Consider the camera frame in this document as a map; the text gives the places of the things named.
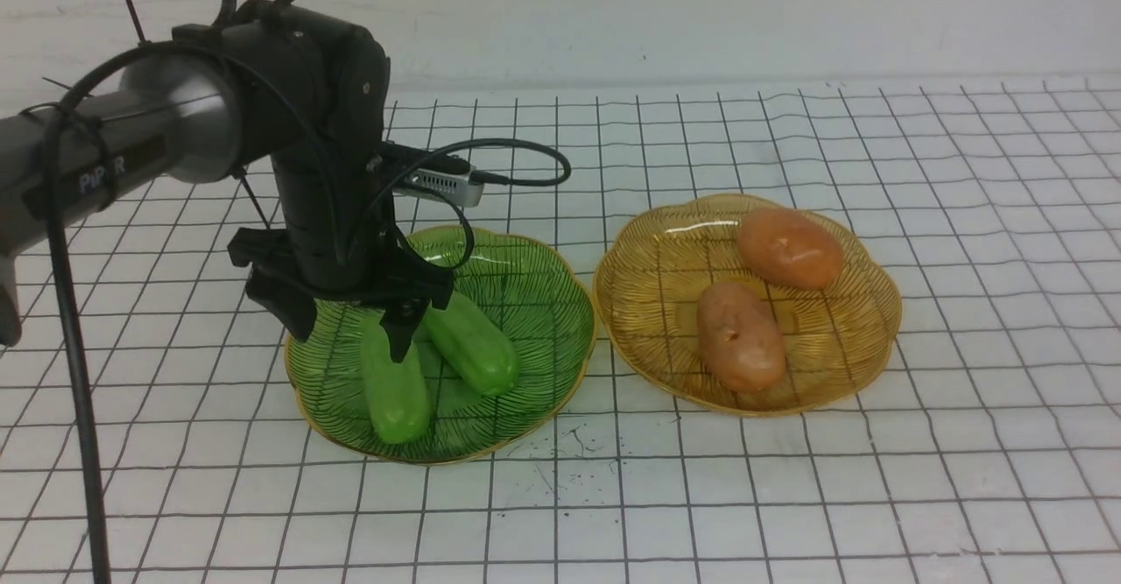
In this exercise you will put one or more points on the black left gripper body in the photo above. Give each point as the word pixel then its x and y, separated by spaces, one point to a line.
pixel 378 271

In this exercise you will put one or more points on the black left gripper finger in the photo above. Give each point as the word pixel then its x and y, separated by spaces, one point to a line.
pixel 294 309
pixel 400 320

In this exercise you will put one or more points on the green cucumber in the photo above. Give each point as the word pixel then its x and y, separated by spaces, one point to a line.
pixel 395 392
pixel 474 346

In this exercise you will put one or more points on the orange potato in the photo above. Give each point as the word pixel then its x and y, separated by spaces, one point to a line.
pixel 784 247
pixel 738 340

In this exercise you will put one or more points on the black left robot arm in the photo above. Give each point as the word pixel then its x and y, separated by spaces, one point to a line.
pixel 305 90

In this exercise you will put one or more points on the green glass plate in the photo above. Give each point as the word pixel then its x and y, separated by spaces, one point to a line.
pixel 525 287

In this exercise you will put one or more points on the amber glass plate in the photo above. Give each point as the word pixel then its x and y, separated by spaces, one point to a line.
pixel 646 289

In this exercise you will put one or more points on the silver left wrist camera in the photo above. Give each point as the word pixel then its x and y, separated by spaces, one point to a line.
pixel 441 177

